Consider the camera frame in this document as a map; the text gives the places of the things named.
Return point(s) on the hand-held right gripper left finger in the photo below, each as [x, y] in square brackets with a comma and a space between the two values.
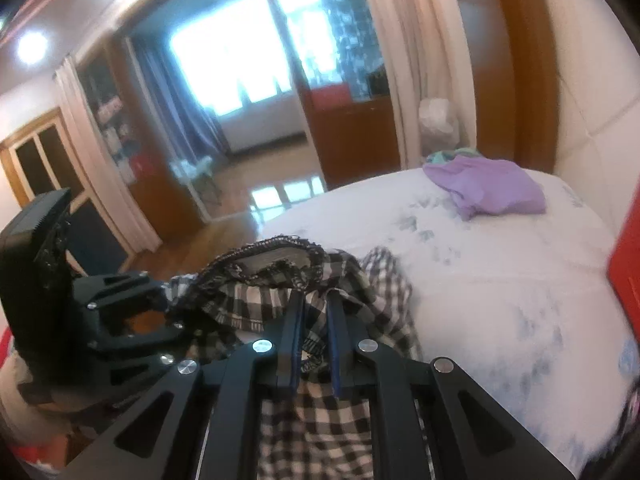
[296, 340]

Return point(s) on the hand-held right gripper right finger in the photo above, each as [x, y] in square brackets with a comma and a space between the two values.
[334, 350]

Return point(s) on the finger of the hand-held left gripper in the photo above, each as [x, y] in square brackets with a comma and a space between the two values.
[125, 290]
[145, 342]

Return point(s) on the black white checkered garment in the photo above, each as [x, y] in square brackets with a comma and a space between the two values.
[370, 290]

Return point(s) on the wooden door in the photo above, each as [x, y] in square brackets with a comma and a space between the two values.
[45, 160]

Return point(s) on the cream curtain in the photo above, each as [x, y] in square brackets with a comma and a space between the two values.
[100, 160]
[400, 35]

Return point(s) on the white folding rack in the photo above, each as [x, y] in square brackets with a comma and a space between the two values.
[195, 175]

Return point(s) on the wooden display cabinet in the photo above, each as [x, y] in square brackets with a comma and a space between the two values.
[115, 125]

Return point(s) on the bed with floral sheet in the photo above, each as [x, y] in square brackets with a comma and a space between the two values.
[500, 280]

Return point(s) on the blue curtain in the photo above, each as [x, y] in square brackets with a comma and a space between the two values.
[195, 120]

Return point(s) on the teal cloth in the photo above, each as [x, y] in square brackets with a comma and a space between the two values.
[442, 156]

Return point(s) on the purple garment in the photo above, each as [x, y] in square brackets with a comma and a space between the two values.
[490, 185]

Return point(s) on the round ceiling light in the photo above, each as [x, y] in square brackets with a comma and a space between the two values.
[32, 45]

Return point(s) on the red box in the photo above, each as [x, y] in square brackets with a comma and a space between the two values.
[330, 96]

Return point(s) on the white plastic bag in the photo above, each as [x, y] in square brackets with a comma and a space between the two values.
[439, 125]

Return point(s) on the bright window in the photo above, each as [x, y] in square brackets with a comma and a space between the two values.
[240, 60]

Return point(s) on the black printed garment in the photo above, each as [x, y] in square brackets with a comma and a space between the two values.
[622, 425]

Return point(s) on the red bear-embossed suitcase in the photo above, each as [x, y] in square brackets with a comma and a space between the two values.
[627, 270]

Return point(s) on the wooden headboard side panel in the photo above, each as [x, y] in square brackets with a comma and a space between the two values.
[520, 70]

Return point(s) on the white padded headboard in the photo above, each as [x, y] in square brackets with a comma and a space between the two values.
[595, 110]

